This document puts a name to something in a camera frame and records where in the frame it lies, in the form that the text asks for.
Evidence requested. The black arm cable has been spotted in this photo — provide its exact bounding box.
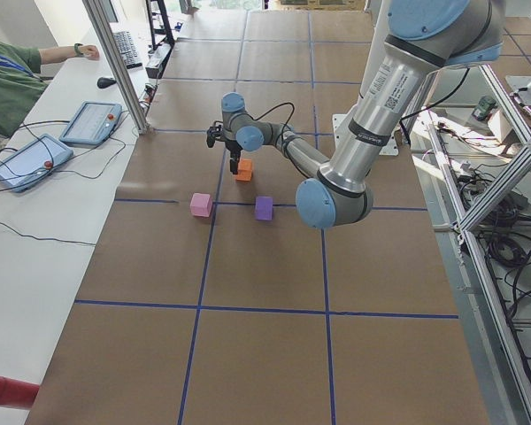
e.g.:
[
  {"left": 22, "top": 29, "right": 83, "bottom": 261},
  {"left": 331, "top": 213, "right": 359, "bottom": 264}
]
[{"left": 247, "top": 102, "right": 324, "bottom": 178}]

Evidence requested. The purple foam cube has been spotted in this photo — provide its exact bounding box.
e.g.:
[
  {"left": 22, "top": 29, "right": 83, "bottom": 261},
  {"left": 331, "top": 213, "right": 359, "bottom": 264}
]
[{"left": 254, "top": 196, "right": 273, "bottom": 221}]

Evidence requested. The person's hand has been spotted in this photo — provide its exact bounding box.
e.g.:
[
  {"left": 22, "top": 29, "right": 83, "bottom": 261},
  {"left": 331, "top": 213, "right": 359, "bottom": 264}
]
[{"left": 79, "top": 44, "right": 100, "bottom": 60}]

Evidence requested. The aluminium frame post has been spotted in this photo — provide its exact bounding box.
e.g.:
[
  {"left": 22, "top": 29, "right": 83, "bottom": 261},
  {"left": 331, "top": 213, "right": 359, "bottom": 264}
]
[{"left": 82, "top": 0, "right": 150, "bottom": 135}]

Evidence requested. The black computer mouse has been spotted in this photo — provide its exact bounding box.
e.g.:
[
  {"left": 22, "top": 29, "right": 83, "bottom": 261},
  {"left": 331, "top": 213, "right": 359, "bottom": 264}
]
[{"left": 96, "top": 77, "right": 117, "bottom": 89}]

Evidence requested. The person in green shirt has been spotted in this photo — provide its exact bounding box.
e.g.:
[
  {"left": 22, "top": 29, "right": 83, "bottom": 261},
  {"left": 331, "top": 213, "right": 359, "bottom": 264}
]
[{"left": 0, "top": 42, "right": 87, "bottom": 137}]

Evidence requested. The orange foam cube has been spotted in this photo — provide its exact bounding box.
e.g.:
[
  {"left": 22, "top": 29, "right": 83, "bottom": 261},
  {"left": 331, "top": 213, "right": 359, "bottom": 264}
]
[{"left": 235, "top": 158, "right": 253, "bottom": 182}]

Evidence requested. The pink foam cube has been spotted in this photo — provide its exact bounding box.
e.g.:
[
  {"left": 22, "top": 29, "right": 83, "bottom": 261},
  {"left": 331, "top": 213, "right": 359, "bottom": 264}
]
[{"left": 189, "top": 192, "right": 213, "bottom": 218}]

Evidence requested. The blue teach pendant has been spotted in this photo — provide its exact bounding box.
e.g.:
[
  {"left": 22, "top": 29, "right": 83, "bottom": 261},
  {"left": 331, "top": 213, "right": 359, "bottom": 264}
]
[
  {"left": 0, "top": 134, "right": 73, "bottom": 192},
  {"left": 59, "top": 101, "right": 122, "bottom": 146}
]

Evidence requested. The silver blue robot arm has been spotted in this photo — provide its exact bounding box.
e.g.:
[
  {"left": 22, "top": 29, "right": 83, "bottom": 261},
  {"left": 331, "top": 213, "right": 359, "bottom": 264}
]
[{"left": 206, "top": 1, "right": 506, "bottom": 229}]

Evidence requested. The red cylinder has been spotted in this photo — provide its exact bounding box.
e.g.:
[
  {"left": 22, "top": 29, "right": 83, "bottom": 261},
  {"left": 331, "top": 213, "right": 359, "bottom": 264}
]
[{"left": 0, "top": 375, "right": 40, "bottom": 410}]

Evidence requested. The black keyboard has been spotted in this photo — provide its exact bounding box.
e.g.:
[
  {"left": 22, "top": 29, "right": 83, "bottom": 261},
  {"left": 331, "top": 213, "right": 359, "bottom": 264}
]
[{"left": 112, "top": 31, "right": 142, "bottom": 69}]

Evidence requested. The near blue teach pendant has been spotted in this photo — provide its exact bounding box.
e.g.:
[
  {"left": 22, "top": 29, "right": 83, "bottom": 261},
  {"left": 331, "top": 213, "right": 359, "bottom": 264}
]
[{"left": 0, "top": 134, "right": 73, "bottom": 192}]

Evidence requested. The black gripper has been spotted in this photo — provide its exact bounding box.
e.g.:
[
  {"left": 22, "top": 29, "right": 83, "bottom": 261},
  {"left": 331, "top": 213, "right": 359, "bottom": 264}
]
[{"left": 225, "top": 139, "right": 242, "bottom": 174}]

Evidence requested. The aluminium frame rack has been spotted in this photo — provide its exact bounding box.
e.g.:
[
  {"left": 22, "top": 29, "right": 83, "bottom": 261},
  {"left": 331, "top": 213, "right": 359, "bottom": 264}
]
[{"left": 403, "top": 54, "right": 531, "bottom": 424}]

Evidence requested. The far blue teach pendant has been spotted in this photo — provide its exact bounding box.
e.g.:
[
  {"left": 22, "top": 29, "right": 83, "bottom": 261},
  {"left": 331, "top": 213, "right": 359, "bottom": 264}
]
[{"left": 59, "top": 101, "right": 122, "bottom": 146}]

